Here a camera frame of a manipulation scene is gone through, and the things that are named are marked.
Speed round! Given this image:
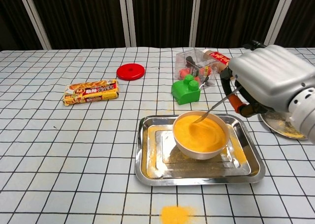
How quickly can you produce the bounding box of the black and silver right hand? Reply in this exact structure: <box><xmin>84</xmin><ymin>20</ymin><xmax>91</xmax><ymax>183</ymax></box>
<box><xmin>220</xmin><ymin>40</ymin><xmax>315</xmax><ymax>117</ymax></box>

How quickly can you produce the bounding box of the silver spoon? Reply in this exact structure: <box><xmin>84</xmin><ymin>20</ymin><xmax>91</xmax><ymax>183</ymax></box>
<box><xmin>193</xmin><ymin>85</ymin><xmax>243</xmax><ymax>124</ymax></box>

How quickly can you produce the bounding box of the small steel plate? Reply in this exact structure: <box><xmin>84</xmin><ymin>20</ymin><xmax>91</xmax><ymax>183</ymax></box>
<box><xmin>259</xmin><ymin>111</ymin><xmax>309</xmax><ymax>140</ymax></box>

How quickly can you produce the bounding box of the bowl of yellow powder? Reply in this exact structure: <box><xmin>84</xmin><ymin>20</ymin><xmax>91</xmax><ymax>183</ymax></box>
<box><xmin>172</xmin><ymin>111</ymin><xmax>231</xmax><ymax>160</ymax></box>

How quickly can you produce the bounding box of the stainless steel tray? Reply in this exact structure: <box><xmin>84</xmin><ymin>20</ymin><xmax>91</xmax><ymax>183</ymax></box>
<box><xmin>134</xmin><ymin>114</ymin><xmax>266</xmax><ymax>187</ymax></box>

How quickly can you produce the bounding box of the red round disc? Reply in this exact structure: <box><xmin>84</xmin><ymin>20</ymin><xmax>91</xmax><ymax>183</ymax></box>
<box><xmin>116</xmin><ymin>63</ymin><xmax>146</xmax><ymax>81</ymax></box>

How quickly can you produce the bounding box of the brown drink bottle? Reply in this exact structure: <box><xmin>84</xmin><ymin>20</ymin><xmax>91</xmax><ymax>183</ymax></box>
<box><xmin>202</xmin><ymin>49</ymin><xmax>232</xmax><ymax>73</ymax></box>

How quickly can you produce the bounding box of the clear plastic box with toys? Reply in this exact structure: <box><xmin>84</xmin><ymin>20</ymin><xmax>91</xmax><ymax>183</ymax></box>
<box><xmin>175</xmin><ymin>47</ymin><xmax>221</xmax><ymax>88</ymax></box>

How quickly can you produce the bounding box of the green toy block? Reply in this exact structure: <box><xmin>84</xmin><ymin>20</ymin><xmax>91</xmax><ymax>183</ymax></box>
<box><xmin>171</xmin><ymin>74</ymin><xmax>202</xmax><ymax>106</ymax></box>

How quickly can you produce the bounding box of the spilled yellow powder pile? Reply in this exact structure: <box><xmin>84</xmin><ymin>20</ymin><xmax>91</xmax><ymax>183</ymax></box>
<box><xmin>159</xmin><ymin>205</ymin><xmax>198</xmax><ymax>224</ymax></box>

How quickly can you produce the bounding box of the yellow snack package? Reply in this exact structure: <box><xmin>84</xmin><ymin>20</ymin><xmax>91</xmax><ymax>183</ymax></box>
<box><xmin>62</xmin><ymin>79</ymin><xmax>121</xmax><ymax>107</ymax></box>

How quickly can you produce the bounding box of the checkered white tablecloth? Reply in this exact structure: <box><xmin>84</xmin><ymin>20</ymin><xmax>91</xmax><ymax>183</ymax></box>
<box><xmin>0</xmin><ymin>46</ymin><xmax>315</xmax><ymax>224</ymax></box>

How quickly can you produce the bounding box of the black folding screen white frame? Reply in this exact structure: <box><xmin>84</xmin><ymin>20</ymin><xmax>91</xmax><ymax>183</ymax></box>
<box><xmin>0</xmin><ymin>0</ymin><xmax>315</xmax><ymax>52</ymax></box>

